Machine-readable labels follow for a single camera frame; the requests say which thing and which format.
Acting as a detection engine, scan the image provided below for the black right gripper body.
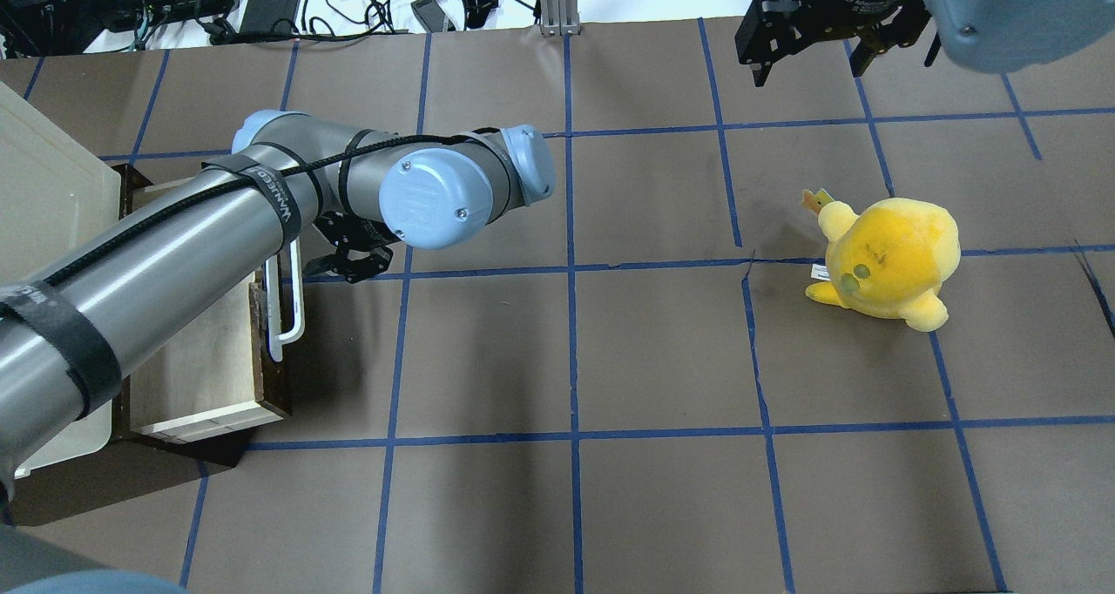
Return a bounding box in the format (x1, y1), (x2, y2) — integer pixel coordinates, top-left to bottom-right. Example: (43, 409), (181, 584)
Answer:
(735, 0), (931, 69)

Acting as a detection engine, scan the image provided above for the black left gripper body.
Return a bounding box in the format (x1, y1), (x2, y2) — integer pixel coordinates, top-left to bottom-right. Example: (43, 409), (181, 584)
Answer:
(314, 213), (401, 284)

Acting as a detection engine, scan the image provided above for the white drawer handle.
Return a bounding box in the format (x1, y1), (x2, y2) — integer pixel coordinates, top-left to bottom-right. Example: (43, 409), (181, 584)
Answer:
(263, 238), (306, 364)

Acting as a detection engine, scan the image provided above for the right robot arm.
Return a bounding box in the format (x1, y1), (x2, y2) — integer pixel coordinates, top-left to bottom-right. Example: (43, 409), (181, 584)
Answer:
(735, 0), (1114, 87)

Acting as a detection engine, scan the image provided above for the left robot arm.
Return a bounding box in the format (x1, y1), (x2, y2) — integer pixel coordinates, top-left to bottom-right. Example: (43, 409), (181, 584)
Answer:
(3, 111), (558, 507)

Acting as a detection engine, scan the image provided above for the yellow plush toy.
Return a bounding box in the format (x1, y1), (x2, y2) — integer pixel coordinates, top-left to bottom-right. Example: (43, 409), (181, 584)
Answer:
(803, 189), (963, 333)

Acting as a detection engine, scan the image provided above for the black power brick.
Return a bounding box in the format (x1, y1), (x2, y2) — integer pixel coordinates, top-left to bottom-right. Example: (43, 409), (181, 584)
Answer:
(237, 0), (300, 38)

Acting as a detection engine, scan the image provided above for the cream plastic cabinet top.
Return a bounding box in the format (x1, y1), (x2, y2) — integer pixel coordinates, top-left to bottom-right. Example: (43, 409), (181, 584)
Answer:
(3, 86), (123, 497)

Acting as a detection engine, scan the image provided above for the aluminium frame post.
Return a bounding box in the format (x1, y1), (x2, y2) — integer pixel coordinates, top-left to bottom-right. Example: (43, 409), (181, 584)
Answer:
(537, 0), (582, 36)

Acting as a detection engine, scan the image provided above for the dark wooden cabinet frame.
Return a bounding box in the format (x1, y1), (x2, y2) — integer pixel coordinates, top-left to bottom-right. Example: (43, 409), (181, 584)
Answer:
(4, 163), (253, 527)

